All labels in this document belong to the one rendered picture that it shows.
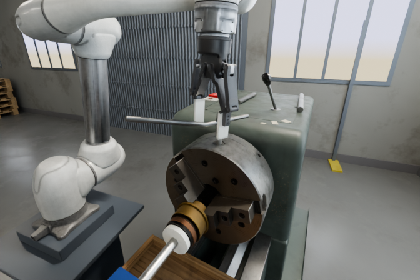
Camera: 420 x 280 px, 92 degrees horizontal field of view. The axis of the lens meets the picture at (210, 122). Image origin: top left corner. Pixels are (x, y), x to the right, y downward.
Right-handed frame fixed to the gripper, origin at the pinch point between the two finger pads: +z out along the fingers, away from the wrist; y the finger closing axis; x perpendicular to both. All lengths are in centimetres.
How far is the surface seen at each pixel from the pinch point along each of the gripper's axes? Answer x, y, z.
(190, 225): -10.7, 9.7, 19.4
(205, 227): -6.7, 9.9, 22.2
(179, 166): -7.3, -2.9, 12.4
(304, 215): 76, -3, 75
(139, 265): -19.7, -3.9, 42.9
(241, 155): 6.3, 6.2, 8.4
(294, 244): 54, 5, 75
